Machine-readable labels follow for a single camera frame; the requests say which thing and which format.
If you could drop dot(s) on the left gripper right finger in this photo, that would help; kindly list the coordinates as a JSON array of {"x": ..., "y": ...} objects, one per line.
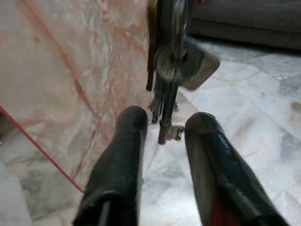
[{"x": 216, "y": 169}]

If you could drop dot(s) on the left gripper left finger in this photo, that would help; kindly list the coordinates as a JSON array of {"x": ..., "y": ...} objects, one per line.
[{"x": 113, "y": 169}]

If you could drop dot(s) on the bunch of metal keys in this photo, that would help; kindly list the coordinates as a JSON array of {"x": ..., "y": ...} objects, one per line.
[{"x": 176, "y": 63}]

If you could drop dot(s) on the orange marble board red edge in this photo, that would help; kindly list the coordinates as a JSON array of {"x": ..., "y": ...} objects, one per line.
[{"x": 58, "y": 70}]

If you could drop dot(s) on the black board stand leg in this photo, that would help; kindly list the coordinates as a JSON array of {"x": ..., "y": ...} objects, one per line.
[{"x": 151, "y": 47}]

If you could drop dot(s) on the dark grey sofa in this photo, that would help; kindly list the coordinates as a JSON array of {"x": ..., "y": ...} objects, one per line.
[{"x": 247, "y": 23}]

